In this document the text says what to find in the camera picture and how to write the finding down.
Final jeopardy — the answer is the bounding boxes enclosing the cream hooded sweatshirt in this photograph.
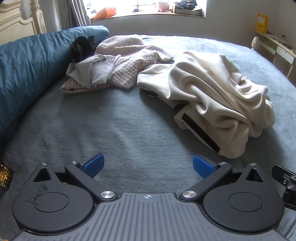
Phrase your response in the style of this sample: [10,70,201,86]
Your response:
[137,51,275,159]

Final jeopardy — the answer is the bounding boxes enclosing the grey bed blanket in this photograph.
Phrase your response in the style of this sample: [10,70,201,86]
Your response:
[1,36,295,239]

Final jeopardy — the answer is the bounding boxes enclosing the black device with lights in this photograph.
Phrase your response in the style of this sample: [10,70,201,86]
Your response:
[0,163,14,191]

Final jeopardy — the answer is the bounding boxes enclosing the light grey shirt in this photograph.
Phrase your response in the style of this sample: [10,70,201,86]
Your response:
[66,54,121,89]

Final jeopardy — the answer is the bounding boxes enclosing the teal blue duvet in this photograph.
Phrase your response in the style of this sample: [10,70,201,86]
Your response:
[1,26,109,140]

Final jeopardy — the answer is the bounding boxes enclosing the black crumpled garment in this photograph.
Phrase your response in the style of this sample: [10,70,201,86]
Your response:
[71,36,97,63]

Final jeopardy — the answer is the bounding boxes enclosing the white desk with drawers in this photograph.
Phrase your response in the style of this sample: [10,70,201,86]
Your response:
[254,30,295,78]

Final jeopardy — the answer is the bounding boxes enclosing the pink white knitted garment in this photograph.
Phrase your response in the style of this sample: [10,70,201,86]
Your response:
[61,35,173,94]

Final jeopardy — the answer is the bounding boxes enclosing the white round stool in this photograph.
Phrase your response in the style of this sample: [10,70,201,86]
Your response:
[251,36,260,51]

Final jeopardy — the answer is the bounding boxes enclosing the yellow box on desk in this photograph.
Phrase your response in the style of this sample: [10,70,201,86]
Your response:
[255,13,269,34]

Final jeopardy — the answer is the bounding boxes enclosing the grey curtain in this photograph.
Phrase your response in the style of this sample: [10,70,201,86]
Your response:
[68,0,91,28]

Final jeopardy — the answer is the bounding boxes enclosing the cream carved headboard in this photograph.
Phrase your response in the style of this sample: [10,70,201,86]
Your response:
[0,0,47,45]

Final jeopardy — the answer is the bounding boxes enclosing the orange bag on windowsill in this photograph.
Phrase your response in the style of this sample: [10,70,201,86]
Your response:
[93,7,117,20]

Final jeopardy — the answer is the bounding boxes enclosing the box with dark items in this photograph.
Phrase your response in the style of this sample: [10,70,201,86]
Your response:
[173,0,203,16]

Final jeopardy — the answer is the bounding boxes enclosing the pink pot on windowsill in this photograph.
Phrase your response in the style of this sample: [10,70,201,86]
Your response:
[158,1,171,12]

